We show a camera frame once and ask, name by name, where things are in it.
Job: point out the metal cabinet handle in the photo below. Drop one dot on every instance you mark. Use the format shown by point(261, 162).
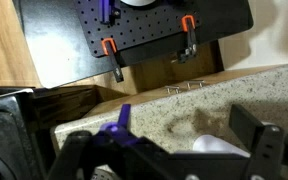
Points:
point(190, 83)
point(171, 88)

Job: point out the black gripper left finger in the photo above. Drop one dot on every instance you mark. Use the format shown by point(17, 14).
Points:
point(83, 154)

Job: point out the orange hook right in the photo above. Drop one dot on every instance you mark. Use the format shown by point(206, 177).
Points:
point(188, 21)

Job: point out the orange hook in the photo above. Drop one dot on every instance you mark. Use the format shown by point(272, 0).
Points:
point(108, 46)
point(188, 21)

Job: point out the black pegboard mount plate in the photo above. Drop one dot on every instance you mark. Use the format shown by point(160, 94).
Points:
point(64, 36)

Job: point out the white paper cup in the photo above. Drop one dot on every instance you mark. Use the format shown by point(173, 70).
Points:
point(211, 144)

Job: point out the metal cabinet handle left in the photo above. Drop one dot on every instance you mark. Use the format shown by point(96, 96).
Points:
point(171, 88)

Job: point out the purple lever on gripper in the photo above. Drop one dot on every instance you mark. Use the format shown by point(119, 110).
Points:
point(118, 131)

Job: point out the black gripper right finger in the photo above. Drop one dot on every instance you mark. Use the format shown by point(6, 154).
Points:
point(264, 142)

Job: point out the purple clip on pegboard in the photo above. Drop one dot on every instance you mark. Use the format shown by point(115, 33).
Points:
point(109, 10)

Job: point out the metal cabinet handle right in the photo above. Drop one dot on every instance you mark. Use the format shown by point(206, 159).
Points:
point(190, 83)

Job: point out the silver black toaster oven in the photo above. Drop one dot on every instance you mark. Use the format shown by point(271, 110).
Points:
point(27, 115)

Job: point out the orange hook left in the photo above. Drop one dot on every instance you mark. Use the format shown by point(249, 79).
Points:
point(108, 46)

